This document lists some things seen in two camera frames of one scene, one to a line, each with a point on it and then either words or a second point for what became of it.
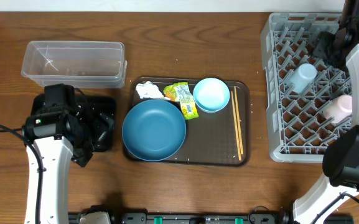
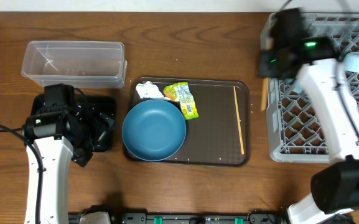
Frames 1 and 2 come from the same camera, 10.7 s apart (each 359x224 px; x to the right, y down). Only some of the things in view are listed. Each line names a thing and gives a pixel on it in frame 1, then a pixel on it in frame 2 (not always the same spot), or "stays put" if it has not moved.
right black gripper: [321, 43] -> [265, 68]
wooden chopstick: [239, 121] stays put
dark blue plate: [153, 130] stays put
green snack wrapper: [180, 92] stays put
